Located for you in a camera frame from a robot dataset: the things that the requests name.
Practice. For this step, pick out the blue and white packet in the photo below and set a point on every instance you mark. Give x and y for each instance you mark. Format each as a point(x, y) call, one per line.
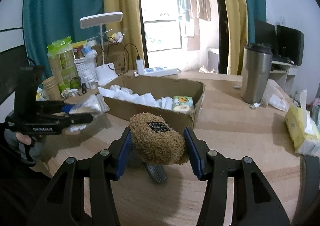
point(89, 52)

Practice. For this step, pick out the cartoon print tissue pack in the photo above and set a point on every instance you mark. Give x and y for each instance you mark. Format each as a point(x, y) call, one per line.
point(183, 101)

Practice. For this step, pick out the white plastic basket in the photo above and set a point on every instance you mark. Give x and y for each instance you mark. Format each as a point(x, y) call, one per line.
point(85, 69)

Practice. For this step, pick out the clear plastic bag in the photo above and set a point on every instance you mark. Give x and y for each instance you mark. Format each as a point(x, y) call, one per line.
point(275, 96)

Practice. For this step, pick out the white computer desk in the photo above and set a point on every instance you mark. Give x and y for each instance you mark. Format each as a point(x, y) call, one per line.
point(285, 76)

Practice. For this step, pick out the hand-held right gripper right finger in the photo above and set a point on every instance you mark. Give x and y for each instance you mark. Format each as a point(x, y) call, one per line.
point(193, 154)

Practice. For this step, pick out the green packet of cups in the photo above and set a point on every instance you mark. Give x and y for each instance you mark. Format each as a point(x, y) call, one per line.
point(62, 63)

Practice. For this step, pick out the pile of white tissues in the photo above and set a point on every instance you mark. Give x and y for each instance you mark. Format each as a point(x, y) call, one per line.
point(142, 99)

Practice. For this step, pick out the white charger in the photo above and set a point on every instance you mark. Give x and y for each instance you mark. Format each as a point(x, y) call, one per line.
point(140, 66)

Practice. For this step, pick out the cardboard box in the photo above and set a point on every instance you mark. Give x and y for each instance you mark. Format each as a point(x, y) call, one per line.
point(125, 110)

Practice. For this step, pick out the wide teal curtain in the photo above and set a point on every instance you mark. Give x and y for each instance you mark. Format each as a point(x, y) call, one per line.
point(62, 3)

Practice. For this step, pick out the person's left hand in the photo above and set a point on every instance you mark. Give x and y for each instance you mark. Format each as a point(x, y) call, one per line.
point(23, 139)

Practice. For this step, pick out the black monitor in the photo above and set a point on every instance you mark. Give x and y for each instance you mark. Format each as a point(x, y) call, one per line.
point(264, 36)
point(290, 44)

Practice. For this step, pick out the white pill bottle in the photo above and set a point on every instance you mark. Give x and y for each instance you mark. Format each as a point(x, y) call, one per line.
point(86, 81)
point(92, 83)

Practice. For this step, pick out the yellow tissue box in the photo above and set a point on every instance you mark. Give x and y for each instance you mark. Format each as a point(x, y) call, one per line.
point(300, 128)

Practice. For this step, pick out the stack of paper cups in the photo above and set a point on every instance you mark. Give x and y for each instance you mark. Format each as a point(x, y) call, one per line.
point(51, 88)

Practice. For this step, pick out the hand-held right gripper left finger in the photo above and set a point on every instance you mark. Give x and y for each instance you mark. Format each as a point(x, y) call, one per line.
point(123, 156)

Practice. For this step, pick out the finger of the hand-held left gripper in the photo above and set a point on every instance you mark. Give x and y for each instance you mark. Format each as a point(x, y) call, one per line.
point(80, 118)
point(66, 108)

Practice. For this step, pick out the steel tumbler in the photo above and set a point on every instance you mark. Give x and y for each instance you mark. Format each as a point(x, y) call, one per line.
point(256, 76)

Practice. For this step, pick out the brown fuzzy plush slipper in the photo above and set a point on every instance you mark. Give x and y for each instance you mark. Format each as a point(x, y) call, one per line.
point(155, 146)

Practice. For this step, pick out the white power strip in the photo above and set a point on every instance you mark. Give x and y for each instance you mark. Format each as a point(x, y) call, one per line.
point(160, 71)

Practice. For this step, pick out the white wall socket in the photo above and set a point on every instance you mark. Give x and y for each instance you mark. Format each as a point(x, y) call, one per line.
point(282, 20)

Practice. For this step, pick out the white desk lamp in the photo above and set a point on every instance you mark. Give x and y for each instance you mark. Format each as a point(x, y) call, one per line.
point(102, 19)

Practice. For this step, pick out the small yellow white toy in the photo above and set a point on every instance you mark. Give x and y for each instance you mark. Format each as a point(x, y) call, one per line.
point(117, 36)

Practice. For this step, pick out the white balcony appliance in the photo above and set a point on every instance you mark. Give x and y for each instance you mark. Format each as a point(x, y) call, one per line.
point(213, 59)

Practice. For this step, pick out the small black object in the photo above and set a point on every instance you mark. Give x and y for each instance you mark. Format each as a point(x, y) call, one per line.
point(84, 89)

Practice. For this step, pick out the jar with yellow lid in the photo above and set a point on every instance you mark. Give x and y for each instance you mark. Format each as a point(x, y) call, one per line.
point(78, 51)

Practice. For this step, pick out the black door frame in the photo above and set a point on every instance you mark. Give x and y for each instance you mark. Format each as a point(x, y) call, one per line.
point(221, 16)

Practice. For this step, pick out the narrow yellow curtain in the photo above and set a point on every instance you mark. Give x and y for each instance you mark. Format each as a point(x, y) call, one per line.
point(235, 16)

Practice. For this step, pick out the plastic bag of cotton pads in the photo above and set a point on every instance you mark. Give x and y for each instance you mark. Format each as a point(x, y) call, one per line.
point(92, 106)

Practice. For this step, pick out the green black round object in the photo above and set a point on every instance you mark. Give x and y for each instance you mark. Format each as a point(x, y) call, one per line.
point(75, 83)

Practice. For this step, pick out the cardboard panel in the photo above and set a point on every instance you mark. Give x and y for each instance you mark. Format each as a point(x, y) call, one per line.
point(117, 58)

